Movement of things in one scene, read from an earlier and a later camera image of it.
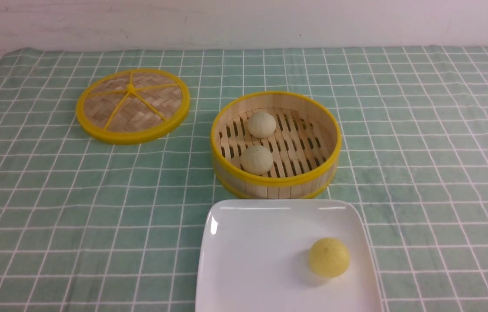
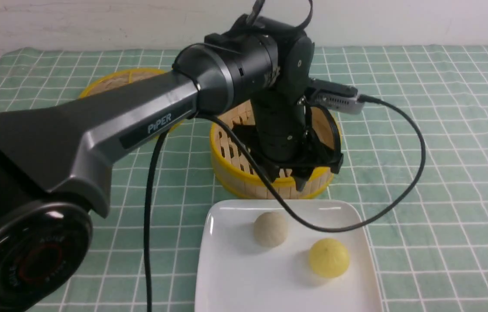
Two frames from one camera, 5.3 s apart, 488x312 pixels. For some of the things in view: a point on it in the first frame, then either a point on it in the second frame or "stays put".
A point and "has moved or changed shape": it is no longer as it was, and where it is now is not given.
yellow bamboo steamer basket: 305,147 stays put
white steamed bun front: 256,159 has moved or changed shape
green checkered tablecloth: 430,153 stays put
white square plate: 254,256 stays put
